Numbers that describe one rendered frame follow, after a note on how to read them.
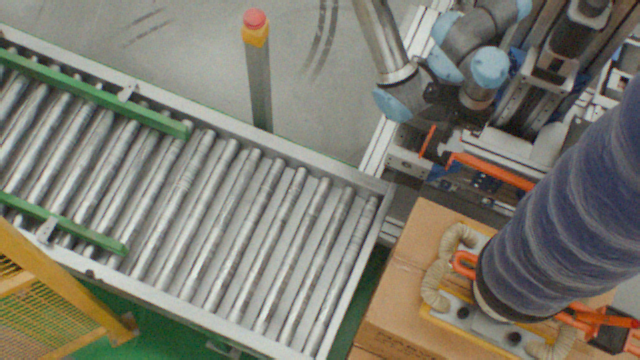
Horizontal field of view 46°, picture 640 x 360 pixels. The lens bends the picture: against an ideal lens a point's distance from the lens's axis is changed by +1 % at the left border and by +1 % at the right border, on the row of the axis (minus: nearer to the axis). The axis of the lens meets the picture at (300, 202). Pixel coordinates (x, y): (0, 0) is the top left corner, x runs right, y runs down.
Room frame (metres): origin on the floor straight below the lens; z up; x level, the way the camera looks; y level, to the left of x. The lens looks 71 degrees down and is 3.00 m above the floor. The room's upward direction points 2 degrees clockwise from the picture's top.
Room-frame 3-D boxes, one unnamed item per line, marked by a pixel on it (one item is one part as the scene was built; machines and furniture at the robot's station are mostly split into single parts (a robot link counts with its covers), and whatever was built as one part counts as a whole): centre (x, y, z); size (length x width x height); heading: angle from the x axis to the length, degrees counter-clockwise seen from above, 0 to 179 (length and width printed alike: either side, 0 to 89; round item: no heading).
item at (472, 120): (0.78, -0.39, 1.43); 0.09 x 0.08 x 0.12; 66
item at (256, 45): (1.26, 0.16, 0.50); 0.07 x 0.07 x 1.00; 68
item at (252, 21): (1.26, 0.16, 1.02); 0.07 x 0.07 x 0.04
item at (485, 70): (0.79, -0.38, 1.59); 0.09 x 0.08 x 0.11; 36
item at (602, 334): (0.33, -0.76, 1.18); 0.10 x 0.08 x 0.06; 156
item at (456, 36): (0.88, -0.34, 1.59); 0.11 x 0.11 x 0.08; 36
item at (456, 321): (0.35, -0.49, 1.08); 0.34 x 0.10 x 0.05; 66
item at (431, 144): (0.79, -0.36, 1.18); 0.09 x 0.08 x 0.05; 156
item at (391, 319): (0.44, -0.54, 0.74); 0.60 x 0.40 x 0.40; 67
